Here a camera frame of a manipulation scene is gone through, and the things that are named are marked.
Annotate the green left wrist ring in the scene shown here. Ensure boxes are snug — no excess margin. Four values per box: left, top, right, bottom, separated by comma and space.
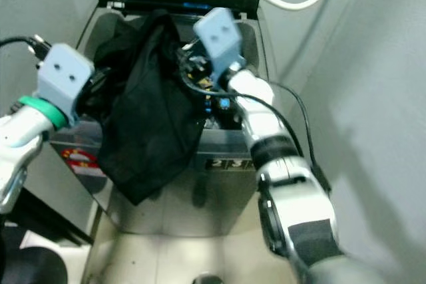
18, 95, 68, 131

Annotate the red energy label sticker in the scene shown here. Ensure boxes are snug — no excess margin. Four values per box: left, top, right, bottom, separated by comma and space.
59, 147, 108, 179

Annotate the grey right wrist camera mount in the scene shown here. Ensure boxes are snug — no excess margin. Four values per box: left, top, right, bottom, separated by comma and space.
192, 6, 248, 86

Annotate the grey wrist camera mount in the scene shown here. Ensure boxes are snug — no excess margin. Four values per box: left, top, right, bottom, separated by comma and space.
192, 6, 248, 86
36, 43, 96, 129

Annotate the black number label sticker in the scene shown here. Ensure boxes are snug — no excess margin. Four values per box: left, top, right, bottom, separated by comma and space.
204, 157, 258, 171

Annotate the black garment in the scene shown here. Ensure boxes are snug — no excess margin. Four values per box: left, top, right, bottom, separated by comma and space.
83, 9, 208, 207

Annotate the grey top-load washing machine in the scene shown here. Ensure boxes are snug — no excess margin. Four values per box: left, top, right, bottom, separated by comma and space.
76, 1, 274, 239

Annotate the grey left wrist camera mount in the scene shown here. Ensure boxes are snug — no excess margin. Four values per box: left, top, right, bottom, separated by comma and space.
36, 43, 96, 129

